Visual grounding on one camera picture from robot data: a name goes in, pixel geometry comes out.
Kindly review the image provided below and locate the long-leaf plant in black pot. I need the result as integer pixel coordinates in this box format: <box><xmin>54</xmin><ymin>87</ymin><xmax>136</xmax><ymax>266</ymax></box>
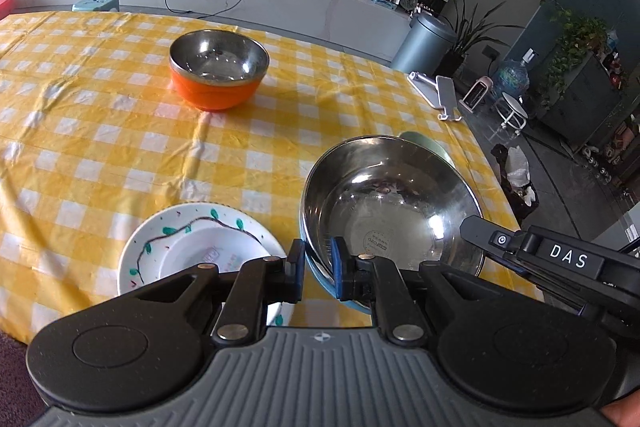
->
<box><xmin>440</xmin><ymin>0</ymin><xmax>524</xmax><ymax>78</ymax></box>

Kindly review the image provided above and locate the white plate with painted vine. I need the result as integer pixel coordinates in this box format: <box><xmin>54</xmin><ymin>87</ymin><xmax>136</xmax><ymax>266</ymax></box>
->
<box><xmin>117</xmin><ymin>203</ymin><xmax>288</xmax><ymax>328</ymax></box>

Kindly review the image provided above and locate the blue steel-lined bowl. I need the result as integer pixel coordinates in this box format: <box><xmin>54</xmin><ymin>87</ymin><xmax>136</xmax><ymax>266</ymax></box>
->
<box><xmin>299</xmin><ymin>135</ymin><xmax>486</xmax><ymax>316</ymax></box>

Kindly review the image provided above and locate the white marble television cabinet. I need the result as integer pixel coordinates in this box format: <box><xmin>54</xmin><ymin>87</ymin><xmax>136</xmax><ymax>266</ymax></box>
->
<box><xmin>0</xmin><ymin>0</ymin><xmax>417</xmax><ymax>64</ymax></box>

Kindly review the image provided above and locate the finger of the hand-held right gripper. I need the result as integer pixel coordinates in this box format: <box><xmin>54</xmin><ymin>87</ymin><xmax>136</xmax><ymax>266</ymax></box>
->
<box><xmin>458</xmin><ymin>215</ymin><xmax>610</xmax><ymax>317</ymax></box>

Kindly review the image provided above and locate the blue-grey pedal bin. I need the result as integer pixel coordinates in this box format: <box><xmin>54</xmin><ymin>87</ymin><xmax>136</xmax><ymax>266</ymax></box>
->
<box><xmin>391</xmin><ymin>13</ymin><xmax>459</xmax><ymax>76</ymax></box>

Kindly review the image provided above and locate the smartphone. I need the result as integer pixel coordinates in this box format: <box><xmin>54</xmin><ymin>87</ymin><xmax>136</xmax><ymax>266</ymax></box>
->
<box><xmin>435</xmin><ymin>75</ymin><xmax>459</xmax><ymax>114</ymax></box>

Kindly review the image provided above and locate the light blue plastic stool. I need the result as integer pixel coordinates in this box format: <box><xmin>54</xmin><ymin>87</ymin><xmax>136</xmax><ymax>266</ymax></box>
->
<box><xmin>72</xmin><ymin>0</ymin><xmax>120</xmax><ymax>13</ymax></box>

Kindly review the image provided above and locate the white round stool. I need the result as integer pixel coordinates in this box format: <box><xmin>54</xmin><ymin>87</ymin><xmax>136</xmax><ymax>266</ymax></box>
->
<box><xmin>495</xmin><ymin>92</ymin><xmax>529</xmax><ymax>136</ymax></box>

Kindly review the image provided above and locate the green ceramic bowl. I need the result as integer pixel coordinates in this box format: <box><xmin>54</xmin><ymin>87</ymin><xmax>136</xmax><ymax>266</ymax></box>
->
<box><xmin>398</xmin><ymin>131</ymin><xmax>456</xmax><ymax>168</ymax></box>

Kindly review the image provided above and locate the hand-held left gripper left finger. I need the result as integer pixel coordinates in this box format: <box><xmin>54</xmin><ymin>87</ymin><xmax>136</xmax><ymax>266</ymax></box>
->
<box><xmin>102</xmin><ymin>238</ymin><xmax>307</xmax><ymax>345</ymax></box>

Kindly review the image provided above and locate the grey cabinet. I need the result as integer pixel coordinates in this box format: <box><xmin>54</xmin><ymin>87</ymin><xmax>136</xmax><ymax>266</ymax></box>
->
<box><xmin>540</xmin><ymin>51</ymin><xmax>637</xmax><ymax>154</ymax></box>

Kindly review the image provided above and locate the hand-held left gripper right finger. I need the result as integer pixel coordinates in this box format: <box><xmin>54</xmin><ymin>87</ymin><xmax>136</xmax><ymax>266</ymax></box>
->
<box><xmin>331</xmin><ymin>235</ymin><xmax>548</xmax><ymax>344</ymax></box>

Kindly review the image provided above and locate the yellow checked tablecloth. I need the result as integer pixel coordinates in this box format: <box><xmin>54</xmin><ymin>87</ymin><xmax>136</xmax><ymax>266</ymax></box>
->
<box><xmin>0</xmin><ymin>10</ymin><xmax>547</xmax><ymax>349</ymax></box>

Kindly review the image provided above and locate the white phone stand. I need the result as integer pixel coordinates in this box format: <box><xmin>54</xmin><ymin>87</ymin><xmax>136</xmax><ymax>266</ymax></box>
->
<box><xmin>407</xmin><ymin>71</ymin><xmax>464</xmax><ymax>123</ymax></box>

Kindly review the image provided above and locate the trailing pothos plant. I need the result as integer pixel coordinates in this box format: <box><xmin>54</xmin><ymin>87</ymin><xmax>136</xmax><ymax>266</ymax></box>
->
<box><xmin>537</xmin><ymin>0</ymin><xmax>609</xmax><ymax>108</ymax></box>

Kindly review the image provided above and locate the small pink heater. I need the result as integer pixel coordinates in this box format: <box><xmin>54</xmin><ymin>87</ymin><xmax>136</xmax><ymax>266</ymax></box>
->
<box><xmin>460</xmin><ymin>76</ymin><xmax>495</xmax><ymax>110</ymax></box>

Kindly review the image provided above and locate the orange steel-lined bowl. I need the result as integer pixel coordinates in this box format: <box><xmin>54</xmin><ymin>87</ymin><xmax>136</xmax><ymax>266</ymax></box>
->
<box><xmin>168</xmin><ymin>29</ymin><xmax>270</xmax><ymax>112</ymax></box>

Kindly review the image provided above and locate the water jug with pump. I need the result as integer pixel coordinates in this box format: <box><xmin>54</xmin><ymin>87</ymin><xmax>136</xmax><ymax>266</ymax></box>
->
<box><xmin>492</xmin><ymin>48</ymin><xmax>531</xmax><ymax>100</ymax></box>

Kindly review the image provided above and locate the purple fluffy garment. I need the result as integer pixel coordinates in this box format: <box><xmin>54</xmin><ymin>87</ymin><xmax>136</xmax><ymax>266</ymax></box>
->
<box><xmin>0</xmin><ymin>332</ymin><xmax>47</xmax><ymax>414</ymax></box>

